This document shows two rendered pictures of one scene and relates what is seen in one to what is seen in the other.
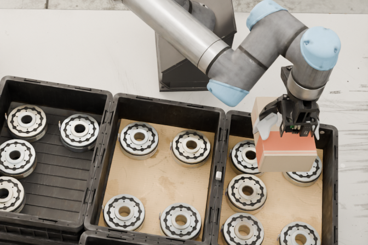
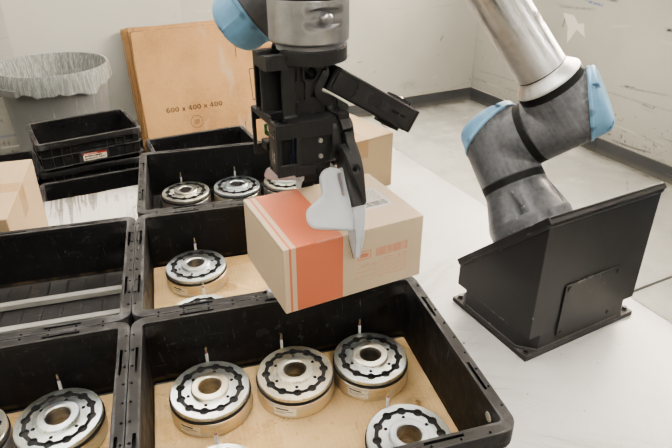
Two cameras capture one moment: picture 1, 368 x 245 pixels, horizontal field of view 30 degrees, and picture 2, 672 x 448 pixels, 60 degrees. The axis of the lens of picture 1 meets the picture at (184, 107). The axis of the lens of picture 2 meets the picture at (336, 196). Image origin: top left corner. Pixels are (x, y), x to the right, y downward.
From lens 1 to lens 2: 146 cm
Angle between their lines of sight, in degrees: 59
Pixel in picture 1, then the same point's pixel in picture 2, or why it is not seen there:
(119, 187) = (242, 264)
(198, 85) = (496, 324)
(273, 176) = (361, 416)
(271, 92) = (589, 423)
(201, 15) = (537, 193)
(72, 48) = (442, 224)
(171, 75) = (468, 277)
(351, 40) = not seen: outside the picture
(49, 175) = not seen: hidden behind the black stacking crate
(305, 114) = (259, 75)
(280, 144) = (281, 209)
